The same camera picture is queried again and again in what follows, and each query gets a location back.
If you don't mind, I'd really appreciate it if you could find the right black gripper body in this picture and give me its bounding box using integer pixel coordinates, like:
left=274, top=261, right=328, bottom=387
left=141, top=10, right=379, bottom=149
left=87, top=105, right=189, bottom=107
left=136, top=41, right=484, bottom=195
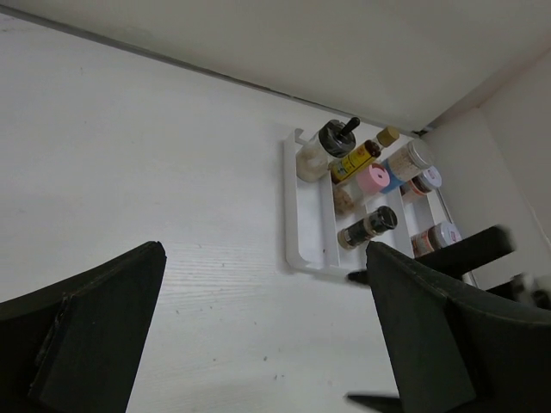
left=486, top=273, right=550, bottom=308

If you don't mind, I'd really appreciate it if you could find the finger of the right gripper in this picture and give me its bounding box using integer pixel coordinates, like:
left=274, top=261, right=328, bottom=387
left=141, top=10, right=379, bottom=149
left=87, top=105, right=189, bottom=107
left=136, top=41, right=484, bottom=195
left=415, top=225, right=516, bottom=275

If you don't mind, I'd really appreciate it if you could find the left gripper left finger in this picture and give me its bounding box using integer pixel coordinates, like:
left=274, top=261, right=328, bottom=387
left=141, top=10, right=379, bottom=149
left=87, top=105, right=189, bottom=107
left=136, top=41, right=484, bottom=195
left=1, top=242, right=166, bottom=412

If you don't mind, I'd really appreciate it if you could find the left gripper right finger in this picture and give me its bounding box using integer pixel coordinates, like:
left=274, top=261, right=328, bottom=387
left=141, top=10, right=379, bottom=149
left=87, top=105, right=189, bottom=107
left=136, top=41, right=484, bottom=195
left=347, top=243, right=550, bottom=412

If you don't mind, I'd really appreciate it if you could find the red label lid jar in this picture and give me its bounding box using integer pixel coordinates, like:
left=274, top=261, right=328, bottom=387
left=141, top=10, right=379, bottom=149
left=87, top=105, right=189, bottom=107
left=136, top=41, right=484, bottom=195
left=411, top=221, right=461, bottom=257
left=400, top=166, right=443, bottom=205

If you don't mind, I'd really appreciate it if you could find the black lid pepper jar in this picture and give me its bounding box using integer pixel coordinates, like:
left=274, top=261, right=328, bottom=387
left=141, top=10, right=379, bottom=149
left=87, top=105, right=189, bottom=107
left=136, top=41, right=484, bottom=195
left=337, top=206, right=398, bottom=250

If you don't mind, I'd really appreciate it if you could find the silver lid blue label jar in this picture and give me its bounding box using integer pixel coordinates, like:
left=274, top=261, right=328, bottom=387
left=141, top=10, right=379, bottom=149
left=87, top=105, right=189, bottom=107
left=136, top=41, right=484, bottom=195
left=381, top=139, right=434, bottom=194

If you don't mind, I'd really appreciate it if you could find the pink lid spice jar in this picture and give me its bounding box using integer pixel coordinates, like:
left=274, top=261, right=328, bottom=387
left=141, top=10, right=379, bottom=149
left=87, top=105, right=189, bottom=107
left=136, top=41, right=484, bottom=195
left=333, top=163, right=390, bottom=216

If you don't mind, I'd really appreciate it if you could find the yellow label small bottle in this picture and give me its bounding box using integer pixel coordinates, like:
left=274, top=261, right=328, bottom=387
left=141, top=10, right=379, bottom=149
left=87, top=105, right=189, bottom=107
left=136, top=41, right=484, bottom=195
left=329, top=126, right=400, bottom=185

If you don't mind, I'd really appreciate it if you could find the black knob lid jar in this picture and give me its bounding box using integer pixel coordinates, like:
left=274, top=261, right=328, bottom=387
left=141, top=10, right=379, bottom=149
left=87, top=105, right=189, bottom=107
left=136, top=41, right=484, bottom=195
left=295, top=117, right=361, bottom=182

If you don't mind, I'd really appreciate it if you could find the white compartment tray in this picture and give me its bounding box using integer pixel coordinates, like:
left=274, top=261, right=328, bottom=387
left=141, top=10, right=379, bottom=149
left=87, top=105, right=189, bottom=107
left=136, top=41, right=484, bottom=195
left=283, top=128, right=454, bottom=279

